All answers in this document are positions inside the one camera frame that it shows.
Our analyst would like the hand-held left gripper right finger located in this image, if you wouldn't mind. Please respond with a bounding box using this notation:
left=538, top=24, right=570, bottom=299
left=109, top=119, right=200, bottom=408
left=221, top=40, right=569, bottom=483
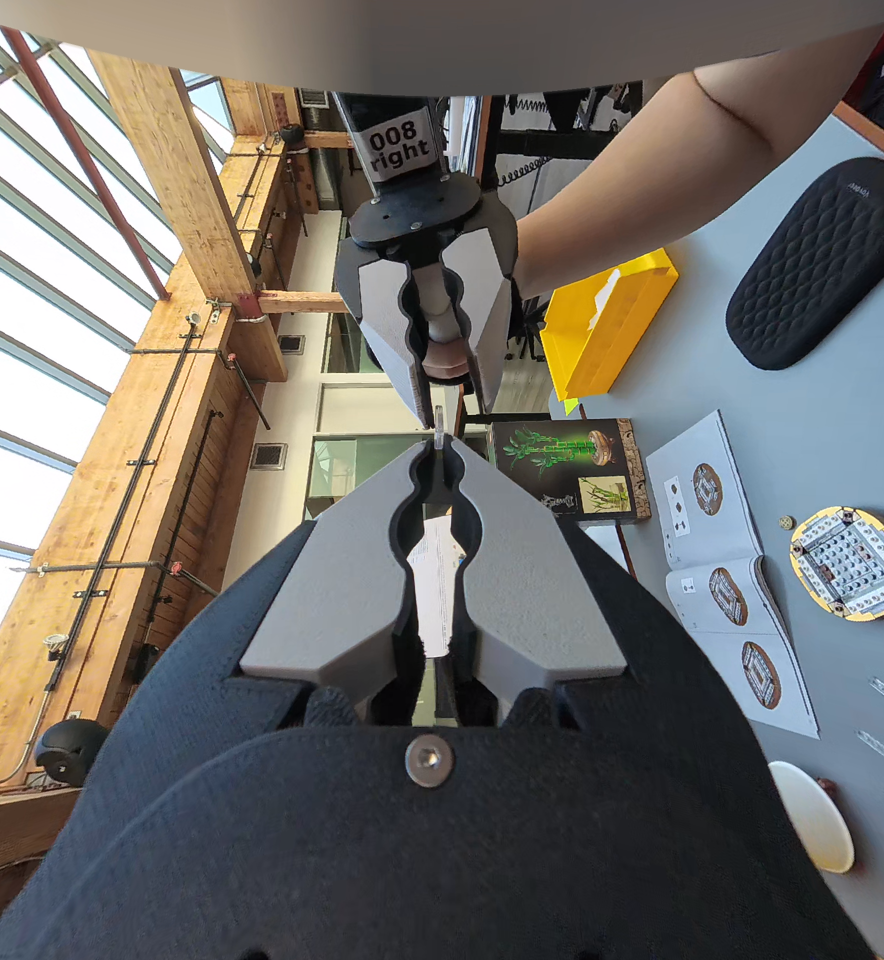
left=444, top=437, right=630, bottom=712

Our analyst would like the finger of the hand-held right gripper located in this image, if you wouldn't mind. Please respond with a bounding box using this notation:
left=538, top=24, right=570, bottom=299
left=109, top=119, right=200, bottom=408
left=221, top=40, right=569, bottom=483
left=440, top=227, right=517, bottom=419
left=355, top=258, right=432, bottom=429

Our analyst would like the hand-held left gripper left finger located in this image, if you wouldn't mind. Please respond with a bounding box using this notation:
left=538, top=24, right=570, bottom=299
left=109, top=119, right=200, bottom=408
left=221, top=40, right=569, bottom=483
left=238, top=441, right=434, bottom=723

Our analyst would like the round gold lego base model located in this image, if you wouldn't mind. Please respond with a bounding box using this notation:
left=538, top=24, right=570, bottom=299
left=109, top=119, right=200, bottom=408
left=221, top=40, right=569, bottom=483
left=789, top=506, right=884, bottom=622

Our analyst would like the person's right forearm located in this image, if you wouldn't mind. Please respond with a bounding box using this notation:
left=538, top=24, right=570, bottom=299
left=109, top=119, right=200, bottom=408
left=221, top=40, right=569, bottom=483
left=513, top=26, right=884, bottom=301

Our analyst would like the lego set box bamboo picture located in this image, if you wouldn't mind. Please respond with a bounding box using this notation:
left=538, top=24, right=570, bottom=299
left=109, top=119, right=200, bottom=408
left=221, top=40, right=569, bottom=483
left=487, top=417, right=652, bottom=524

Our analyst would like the lego instruction booklet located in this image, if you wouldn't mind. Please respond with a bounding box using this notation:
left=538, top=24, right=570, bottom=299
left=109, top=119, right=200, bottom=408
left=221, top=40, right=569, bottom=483
left=644, top=408, right=820, bottom=740

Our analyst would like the person's right hand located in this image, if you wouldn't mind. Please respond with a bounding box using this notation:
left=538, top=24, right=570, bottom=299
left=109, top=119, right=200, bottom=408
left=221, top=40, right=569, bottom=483
left=421, top=339, right=475, bottom=385

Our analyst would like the yellow plastic bin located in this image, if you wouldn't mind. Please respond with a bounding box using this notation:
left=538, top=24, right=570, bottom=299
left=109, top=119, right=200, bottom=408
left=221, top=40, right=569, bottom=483
left=538, top=247, right=679, bottom=404

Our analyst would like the wooden roof beam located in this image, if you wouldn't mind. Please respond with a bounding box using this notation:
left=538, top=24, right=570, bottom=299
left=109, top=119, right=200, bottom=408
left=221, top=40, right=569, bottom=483
left=85, top=48, right=289, bottom=384

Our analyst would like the black round fixture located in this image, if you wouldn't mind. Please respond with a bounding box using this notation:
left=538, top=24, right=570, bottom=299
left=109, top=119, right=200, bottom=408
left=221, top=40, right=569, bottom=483
left=33, top=718, right=111, bottom=787

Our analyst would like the red steel pipe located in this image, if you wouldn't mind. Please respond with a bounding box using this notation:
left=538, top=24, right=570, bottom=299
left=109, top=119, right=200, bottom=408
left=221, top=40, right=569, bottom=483
left=0, top=26, right=171, bottom=303

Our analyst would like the black wrist rest pad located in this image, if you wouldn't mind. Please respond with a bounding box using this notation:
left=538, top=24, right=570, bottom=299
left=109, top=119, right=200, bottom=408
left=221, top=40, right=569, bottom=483
left=725, top=156, right=884, bottom=372

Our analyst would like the white paper cup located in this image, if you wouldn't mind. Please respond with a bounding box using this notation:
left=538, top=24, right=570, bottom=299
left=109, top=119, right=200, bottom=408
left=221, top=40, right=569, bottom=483
left=768, top=759, right=857, bottom=875

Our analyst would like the black coiled cable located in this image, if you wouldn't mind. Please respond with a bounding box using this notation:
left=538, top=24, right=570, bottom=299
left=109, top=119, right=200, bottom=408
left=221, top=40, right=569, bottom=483
left=496, top=153, right=556, bottom=190

